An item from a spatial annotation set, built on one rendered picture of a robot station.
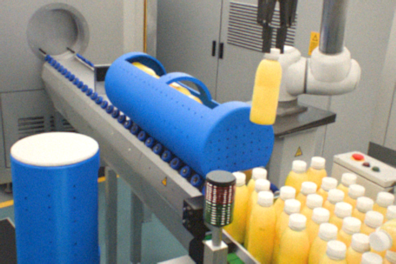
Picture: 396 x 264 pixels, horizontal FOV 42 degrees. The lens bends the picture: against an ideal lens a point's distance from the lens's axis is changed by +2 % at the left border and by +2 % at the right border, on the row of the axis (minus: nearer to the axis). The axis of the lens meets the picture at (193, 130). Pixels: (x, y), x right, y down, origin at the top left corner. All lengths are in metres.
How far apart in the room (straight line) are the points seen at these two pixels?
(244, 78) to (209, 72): 0.41
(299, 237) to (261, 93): 0.40
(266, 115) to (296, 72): 0.81
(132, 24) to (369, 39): 4.51
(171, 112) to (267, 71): 0.48
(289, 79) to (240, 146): 0.64
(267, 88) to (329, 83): 0.83
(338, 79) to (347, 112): 1.29
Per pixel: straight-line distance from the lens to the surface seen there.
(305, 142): 2.31
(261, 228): 1.34
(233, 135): 1.60
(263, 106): 1.41
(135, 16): 7.39
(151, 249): 3.10
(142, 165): 2.04
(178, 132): 1.68
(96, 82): 2.73
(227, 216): 1.06
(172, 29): 4.44
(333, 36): 2.13
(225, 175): 1.05
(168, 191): 1.85
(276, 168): 2.24
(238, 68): 3.81
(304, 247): 1.26
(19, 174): 1.73
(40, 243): 1.80
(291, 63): 2.20
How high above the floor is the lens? 1.70
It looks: 20 degrees down
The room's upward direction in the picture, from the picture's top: 3 degrees clockwise
